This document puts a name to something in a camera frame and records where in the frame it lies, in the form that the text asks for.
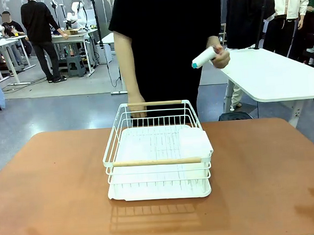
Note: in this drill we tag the person's left hand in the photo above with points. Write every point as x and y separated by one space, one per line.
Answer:
222 59

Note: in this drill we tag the person's right hand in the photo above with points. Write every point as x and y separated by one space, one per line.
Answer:
137 109

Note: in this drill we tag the white tube with teal cap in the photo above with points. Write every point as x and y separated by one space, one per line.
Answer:
204 57

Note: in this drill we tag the person's right forearm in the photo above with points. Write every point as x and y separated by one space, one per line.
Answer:
127 66

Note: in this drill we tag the person's left forearm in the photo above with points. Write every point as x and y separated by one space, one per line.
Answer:
212 40

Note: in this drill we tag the person in dark coat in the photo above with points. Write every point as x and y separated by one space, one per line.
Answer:
246 13

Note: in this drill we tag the large white table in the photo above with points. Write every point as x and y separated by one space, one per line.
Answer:
271 76

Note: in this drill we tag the black round stool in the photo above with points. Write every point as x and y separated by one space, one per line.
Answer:
235 116

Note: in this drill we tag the person in black shirt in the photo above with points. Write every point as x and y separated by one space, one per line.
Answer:
165 42

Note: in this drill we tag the white cabinet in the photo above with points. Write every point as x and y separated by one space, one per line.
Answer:
104 53

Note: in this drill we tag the grey step stool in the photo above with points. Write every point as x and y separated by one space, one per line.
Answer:
76 66

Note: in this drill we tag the person in white jacket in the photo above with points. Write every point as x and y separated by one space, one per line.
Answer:
288 3

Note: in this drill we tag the white plastic drip tray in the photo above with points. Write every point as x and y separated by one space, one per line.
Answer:
156 195

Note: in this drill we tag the white desk with clutter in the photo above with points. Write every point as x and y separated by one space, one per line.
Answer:
74 37

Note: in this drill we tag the black tripod pole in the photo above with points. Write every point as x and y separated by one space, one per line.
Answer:
96 20

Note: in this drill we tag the cardboard box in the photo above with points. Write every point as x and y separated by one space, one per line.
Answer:
71 31

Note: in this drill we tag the standing person in black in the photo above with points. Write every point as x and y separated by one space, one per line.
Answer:
37 21

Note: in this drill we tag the seated person in black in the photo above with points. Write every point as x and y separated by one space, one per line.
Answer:
11 27

